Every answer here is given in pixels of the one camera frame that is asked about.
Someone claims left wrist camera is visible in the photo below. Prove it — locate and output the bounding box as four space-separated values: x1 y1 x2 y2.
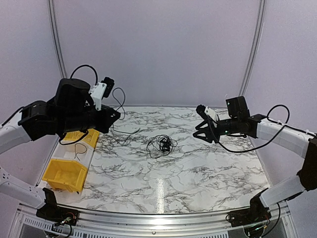
89 77 114 111

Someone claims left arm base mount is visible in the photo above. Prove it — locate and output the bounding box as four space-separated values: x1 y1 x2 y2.
36 188 79 226

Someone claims yellow bin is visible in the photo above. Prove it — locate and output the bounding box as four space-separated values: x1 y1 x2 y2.
61 129 100 149
42 159 88 192

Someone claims aluminium front rail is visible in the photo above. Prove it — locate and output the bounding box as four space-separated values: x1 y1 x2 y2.
14 198 291 238

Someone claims white middle bin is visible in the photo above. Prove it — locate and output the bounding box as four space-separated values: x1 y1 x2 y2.
51 142 94 168

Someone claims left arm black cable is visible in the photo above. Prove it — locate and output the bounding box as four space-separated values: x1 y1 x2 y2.
0 64 98 145

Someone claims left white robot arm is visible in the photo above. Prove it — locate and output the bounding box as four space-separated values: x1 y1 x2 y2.
0 77 121 153

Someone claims far yellow bin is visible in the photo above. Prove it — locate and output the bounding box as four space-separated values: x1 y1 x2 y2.
61 129 100 149

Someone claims aluminium corner post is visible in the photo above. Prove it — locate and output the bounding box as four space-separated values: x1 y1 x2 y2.
47 0 68 78
237 0 266 96

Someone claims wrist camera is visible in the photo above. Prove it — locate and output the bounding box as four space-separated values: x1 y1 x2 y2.
89 77 114 111
196 105 219 121

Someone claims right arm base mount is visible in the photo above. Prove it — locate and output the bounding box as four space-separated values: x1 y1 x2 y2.
225 195 271 227

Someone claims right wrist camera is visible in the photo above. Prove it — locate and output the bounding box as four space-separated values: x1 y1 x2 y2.
196 105 219 121

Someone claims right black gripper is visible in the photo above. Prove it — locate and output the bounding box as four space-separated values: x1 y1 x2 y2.
193 117 240 144

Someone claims thin black cable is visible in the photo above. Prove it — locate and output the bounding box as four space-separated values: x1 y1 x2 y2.
73 143 88 162
109 87 141 135

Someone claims left aluminium corner post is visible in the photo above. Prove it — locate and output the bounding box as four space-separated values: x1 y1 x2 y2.
47 0 68 78

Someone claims right aluminium corner post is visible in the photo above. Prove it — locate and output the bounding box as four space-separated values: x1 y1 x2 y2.
237 0 266 96

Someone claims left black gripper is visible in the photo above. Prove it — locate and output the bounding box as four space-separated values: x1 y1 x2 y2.
59 103 121 133

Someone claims near yellow bin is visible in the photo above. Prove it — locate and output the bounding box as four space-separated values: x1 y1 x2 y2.
42 159 88 192

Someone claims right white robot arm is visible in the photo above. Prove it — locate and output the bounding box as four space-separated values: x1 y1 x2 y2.
193 96 317 222

